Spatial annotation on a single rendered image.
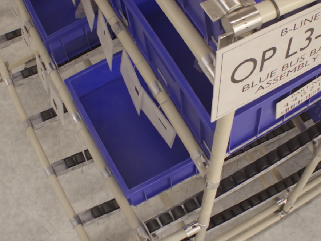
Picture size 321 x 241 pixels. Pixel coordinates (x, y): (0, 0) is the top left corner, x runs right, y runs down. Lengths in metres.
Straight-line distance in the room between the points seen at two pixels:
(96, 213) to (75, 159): 0.21
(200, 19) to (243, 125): 0.34
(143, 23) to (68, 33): 0.50
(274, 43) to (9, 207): 1.77
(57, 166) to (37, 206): 0.46
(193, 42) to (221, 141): 0.20
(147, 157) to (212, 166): 0.47
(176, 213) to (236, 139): 0.40
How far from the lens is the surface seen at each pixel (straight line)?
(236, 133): 1.27
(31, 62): 2.60
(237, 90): 0.94
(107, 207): 1.95
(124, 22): 1.50
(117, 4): 1.48
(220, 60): 0.82
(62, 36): 1.73
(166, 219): 1.63
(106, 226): 2.40
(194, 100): 1.17
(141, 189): 1.53
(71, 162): 2.00
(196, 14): 1.00
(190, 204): 1.64
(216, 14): 0.81
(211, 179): 1.31
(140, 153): 1.69
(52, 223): 2.43
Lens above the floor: 2.30
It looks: 65 degrees down
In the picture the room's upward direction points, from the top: 2 degrees counter-clockwise
